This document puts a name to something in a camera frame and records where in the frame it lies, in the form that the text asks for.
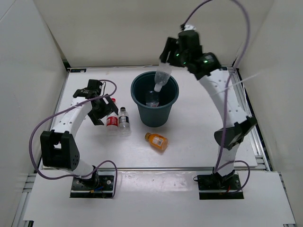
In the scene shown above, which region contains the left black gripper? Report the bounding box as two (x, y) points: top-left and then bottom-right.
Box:
(88, 94), (118, 125)

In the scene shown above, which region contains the red label water bottle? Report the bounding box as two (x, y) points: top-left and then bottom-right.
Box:
(106, 112), (118, 136)

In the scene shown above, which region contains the clear unlabeled plastic bottle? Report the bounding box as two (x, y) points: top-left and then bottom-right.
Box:
(154, 62), (172, 92)

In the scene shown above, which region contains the blue label clear bottle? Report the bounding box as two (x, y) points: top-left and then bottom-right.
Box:
(145, 90), (159, 107)

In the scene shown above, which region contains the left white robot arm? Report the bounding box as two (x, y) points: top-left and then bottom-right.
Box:
(40, 79), (118, 189)

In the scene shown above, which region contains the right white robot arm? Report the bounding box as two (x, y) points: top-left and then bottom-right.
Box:
(159, 30), (257, 189)

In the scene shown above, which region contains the dark green plastic bin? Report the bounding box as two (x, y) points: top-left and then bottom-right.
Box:
(131, 71), (179, 128)

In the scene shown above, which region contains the black label small bottle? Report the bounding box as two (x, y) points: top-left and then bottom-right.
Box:
(118, 107), (131, 136)

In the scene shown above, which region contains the orange juice bottle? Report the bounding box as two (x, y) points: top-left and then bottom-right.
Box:
(145, 132), (168, 151)

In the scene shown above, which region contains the aluminium front rail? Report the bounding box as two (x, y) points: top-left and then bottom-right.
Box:
(63, 166), (216, 171)

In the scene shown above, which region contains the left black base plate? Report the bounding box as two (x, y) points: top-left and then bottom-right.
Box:
(70, 175), (115, 199)

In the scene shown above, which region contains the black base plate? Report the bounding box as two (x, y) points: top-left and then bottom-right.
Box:
(193, 174), (244, 200)
(70, 175), (115, 199)

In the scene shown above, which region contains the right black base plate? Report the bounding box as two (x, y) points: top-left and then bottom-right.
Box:
(193, 174), (244, 200)

